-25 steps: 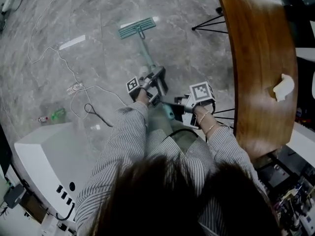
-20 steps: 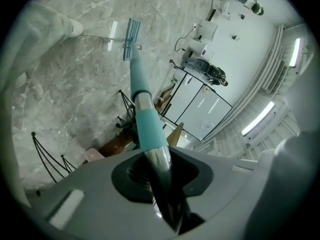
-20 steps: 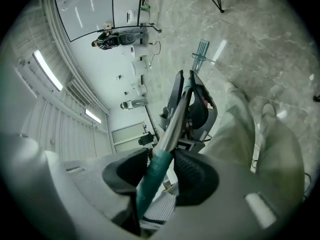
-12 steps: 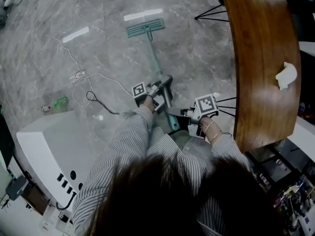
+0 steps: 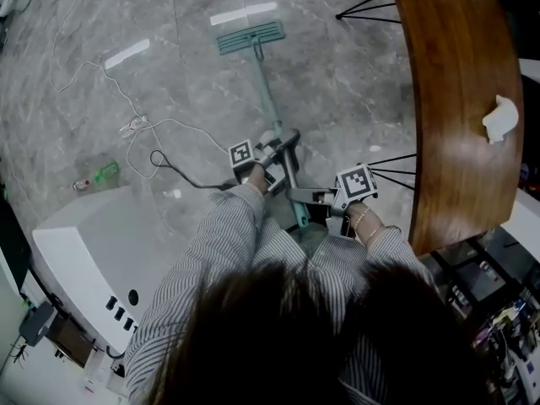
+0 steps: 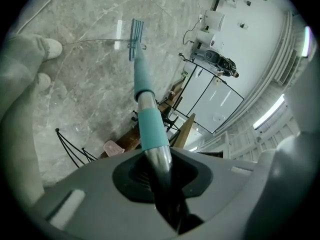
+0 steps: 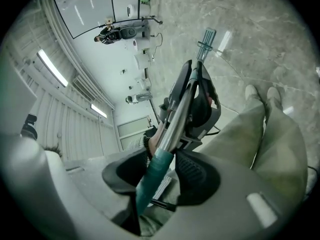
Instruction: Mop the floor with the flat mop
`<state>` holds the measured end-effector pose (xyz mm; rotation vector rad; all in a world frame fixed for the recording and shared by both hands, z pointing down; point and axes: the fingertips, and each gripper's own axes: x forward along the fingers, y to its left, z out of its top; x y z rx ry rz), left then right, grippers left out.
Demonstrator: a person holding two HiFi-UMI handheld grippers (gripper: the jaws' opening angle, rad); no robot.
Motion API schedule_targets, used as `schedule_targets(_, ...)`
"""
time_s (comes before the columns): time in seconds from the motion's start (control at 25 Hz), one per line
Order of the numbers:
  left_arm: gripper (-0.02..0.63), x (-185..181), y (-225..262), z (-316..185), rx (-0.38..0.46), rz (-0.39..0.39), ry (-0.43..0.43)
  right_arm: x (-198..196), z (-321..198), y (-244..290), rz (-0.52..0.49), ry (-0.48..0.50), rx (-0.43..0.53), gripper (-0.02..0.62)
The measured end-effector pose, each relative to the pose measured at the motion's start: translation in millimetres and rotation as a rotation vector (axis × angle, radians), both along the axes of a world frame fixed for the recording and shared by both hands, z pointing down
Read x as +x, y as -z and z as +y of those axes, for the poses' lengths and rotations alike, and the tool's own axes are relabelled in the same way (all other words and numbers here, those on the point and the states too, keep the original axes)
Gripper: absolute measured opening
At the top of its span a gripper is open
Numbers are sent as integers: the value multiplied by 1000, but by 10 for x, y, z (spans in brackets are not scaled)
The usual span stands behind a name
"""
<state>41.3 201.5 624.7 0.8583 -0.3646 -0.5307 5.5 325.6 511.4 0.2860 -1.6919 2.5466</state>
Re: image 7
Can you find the short ceiling light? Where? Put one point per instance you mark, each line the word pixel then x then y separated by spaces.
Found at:
pixel 98 109

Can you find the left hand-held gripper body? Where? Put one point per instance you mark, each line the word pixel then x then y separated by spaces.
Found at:
pixel 162 109

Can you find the person's striped shirt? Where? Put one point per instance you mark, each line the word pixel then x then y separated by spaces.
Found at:
pixel 165 186

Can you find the person's left forearm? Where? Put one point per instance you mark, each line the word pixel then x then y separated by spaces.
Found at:
pixel 157 139

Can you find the green mop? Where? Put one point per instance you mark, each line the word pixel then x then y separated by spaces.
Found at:
pixel 175 124

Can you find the white cylindrical bin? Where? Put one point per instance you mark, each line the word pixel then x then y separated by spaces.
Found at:
pixel 144 11

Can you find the person's beige shoe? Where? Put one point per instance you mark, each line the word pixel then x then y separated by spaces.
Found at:
pixel 273 95
pixel 252 92

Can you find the person's right beige shoe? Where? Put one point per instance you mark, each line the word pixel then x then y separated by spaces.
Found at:
pixel 273 95

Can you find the plain white box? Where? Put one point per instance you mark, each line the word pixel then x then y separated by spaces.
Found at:
pixel 142 61
pixel 143 82

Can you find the frosted glass door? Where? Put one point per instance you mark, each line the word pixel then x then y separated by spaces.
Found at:
pixel 132 131

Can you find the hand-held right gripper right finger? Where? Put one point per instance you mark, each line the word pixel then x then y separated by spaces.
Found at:
pixel 200 181

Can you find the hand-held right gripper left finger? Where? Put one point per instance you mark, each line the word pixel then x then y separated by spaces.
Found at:
pixel 125 175

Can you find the black-framed white board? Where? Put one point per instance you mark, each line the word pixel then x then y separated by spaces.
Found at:
pixel 85 6

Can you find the ceiling air vent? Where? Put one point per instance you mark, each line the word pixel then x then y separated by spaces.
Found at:
pixel 83 89

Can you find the person's left beige shoe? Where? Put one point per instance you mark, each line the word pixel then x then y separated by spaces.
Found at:
pixel 252 92

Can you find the small white appliance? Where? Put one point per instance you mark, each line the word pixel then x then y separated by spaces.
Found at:
pixel 130 10

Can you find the white box with purple mark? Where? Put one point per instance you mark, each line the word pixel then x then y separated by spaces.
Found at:
pixel 136 45

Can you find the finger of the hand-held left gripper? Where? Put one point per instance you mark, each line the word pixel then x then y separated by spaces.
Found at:
pixel 206 106
pixel 181 84

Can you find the green stool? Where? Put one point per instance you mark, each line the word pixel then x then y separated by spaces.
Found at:
pixel 145 0

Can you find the long ceiling light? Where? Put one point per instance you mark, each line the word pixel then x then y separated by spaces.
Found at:
pixel 52 67

